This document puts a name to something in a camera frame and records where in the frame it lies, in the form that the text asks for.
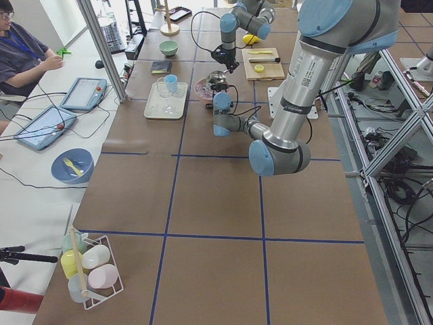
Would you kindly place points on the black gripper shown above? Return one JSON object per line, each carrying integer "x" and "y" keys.
{"x": 229, "y": 58}
{"x": 221, "y": 87}

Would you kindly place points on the metal ice scoop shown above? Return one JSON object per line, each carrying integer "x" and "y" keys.
{"x": 217, "y": 77}

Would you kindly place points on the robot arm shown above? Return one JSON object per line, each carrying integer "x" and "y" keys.
{"x": 327, "y": 30}
{"x": 254, "y": 17}

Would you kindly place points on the clear ice cubes pile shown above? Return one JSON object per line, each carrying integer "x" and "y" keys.
{"x": 203, "y": 90}

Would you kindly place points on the light blue cup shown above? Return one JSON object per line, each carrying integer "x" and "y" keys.
{"x": 171, "y": 82}

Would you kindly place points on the white cup in rack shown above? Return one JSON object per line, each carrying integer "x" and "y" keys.
{"x": 95, "y": 256}

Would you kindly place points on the green cup in rack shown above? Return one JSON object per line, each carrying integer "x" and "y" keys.
{"x": 79, "y": 238}

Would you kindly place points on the pink cup in rack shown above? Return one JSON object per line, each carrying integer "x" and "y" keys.
{"x": 103, "y": 276}

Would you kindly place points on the yellow cup in rack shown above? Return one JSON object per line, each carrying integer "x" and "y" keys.
{"x": 68, "y": 264}

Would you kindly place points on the clear cup in rack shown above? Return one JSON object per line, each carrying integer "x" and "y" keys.
{"x": 75, "y": 290}

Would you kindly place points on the pink bowl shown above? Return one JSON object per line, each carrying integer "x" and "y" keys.
{"x": 203, "y": 101}

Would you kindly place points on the yellow plastic knife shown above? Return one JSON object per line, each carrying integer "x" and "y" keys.
{"x": 260, "y": 52}

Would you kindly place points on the lemon half slice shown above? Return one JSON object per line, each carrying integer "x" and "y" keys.
{"x": 259, "y": 68}

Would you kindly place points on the whole yellow lemon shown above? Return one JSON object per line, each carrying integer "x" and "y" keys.
{"x": 249, "y": 39}

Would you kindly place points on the wooden cutting board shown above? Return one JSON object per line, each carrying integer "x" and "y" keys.
{"x": 272, "y": 71}

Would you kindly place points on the cream bear tray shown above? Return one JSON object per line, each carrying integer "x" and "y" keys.
{"x": 157, "y": 107}

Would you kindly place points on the clear wine glass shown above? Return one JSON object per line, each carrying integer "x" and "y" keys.
{"x": 164, "y": 93}

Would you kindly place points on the green bowl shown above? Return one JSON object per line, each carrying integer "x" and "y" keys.
{"x": 168, "y": 48}

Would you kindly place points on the grey folded cloth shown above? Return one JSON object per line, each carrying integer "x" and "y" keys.
{"x": 161, "y": 67}

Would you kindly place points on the wooden mug tree stand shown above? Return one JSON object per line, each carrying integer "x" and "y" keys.
{"x": 169, "y": 28}

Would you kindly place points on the dark tray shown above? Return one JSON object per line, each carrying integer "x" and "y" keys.
{"x": 179, "y": 13}

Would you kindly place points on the black keyboard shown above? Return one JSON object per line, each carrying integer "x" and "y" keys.
{"x": 113, "y": 38}

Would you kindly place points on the far teach pendant tablet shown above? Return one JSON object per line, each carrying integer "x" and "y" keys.
{"x": 85, "y": 94}

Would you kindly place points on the teach pendant tablet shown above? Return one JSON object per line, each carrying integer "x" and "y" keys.
{"x": 85, "y": 94}
{"x": 45, "y": 128}

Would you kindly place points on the yellow plastic fork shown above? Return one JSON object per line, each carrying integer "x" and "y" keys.
{"x": 71, "y": 165}

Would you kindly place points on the blue bowl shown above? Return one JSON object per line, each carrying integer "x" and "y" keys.
{"x": 81, "y": 158}

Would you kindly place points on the near teach pendant tablet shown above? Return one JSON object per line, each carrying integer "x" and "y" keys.
{"x": 45, "y": 128}

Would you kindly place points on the seated person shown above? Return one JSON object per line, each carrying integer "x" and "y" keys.
{"x": 24, "y": 59}

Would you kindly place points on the black tripod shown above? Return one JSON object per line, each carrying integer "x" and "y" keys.
{"x": 14, "y": 254}

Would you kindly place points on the red fire extinguisher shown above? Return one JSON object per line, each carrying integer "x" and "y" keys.
{"x": 20, "y": 301}

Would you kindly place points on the aluminium frame post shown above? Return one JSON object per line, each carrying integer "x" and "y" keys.
{"x": 90, "y": 18}

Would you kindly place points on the white wire cup rack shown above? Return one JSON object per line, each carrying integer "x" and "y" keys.
{"x": 101, "y": 295}

